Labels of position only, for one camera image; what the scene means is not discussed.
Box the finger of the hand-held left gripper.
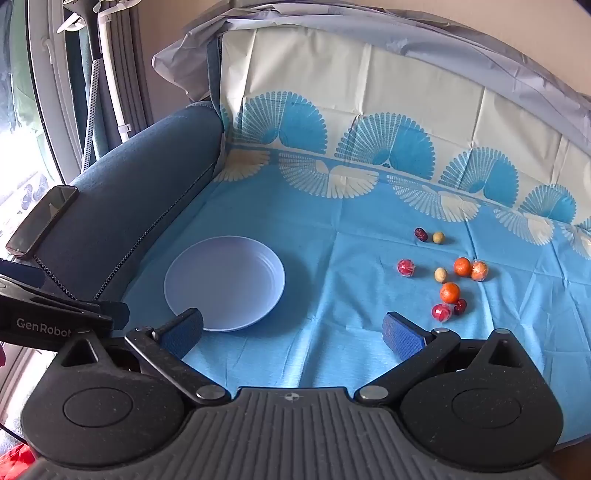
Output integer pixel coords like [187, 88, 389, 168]
[90, 300, 131, 330]

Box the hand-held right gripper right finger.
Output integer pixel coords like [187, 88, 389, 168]
[355, 311, 529, 407]

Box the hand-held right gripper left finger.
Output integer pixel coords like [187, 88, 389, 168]
[58, 308, 232, 407]

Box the pale lavender plate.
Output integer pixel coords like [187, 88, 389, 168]
[164, 235, 286, 333]

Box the black smartphone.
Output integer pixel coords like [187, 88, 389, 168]
[6, 185, 80, 259]

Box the blue fan-print tablecloth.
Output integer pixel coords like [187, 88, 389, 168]
[122, 28, 591, 455]

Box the blue sofa armrest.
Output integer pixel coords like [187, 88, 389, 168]
[34, 100, 228, 308]

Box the red cloth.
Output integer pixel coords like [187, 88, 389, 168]
[0, 440, 43, 480]

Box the white pole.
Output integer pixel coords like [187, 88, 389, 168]
[98, 0, 134, 141]

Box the grey curtain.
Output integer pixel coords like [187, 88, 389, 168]
[28, 0, 155, 185]

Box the grey cover cloth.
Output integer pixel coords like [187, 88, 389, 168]
[152, 0, 591, 155]

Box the black coiled cable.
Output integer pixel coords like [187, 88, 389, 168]
[33, 255, 77, 302]

